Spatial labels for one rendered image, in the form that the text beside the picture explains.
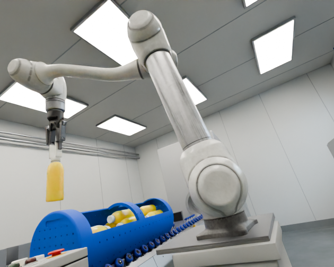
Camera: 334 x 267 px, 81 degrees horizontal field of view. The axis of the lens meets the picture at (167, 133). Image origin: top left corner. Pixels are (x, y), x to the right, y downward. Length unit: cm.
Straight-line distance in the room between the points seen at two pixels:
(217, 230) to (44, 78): 92
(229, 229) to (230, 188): 26
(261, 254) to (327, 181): 502
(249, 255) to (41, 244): 78
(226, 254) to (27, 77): 99
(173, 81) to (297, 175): 507
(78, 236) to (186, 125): 57
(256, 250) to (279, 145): 503
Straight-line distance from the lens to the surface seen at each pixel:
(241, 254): 67
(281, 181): 556
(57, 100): 113
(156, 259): 132
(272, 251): 66
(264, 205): 562
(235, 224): 76
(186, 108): 63
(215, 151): 56
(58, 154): 106
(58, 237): 95
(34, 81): 104
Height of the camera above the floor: 115
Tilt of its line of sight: 20 degrees up
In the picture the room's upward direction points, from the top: 14 degrees counter-clockwise
